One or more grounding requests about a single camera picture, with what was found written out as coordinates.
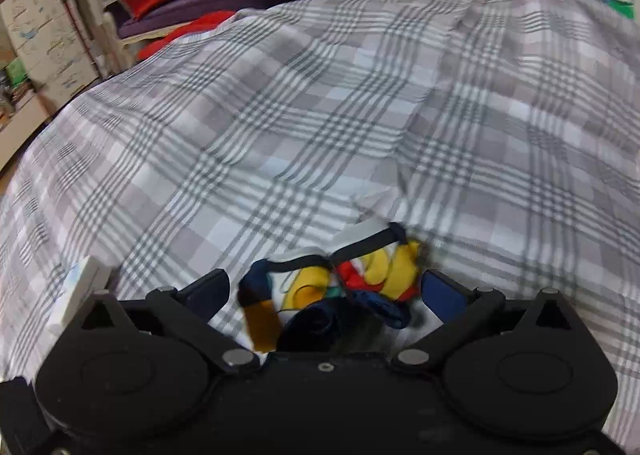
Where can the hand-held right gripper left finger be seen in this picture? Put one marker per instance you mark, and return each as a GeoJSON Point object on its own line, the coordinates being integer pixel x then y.
{"type": "Point", "coordinates": [205, 291]}

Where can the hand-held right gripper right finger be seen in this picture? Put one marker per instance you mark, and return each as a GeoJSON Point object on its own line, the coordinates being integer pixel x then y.
{"type": "Point", "coordinates": [445, 296]}

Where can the multicoloured cloth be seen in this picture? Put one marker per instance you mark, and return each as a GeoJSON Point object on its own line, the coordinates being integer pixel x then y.
{"type": "Point", "coordinates": [395, 275]}

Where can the white blue tissue pack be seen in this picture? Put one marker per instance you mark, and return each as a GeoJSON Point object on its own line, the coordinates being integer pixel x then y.
{"type": "Point", "coordinates": [80, 285]}

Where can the grey plaid blanket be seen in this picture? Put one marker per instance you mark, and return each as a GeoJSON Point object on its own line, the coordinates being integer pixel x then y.
{"type": "Point", "coordinates": [300, 135]}

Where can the red cloth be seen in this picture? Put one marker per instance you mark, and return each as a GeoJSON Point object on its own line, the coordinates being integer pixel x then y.
{"type": "Point", "coordinates": [200, 24]}

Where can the white printed cabinet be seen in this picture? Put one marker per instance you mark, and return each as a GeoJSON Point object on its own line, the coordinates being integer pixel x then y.
{"type": "Point", "coordinates": [45, 40]}

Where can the grey upright pole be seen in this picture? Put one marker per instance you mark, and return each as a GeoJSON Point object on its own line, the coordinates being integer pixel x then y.
{"type": "Point", "coordinates": [77, 20]}

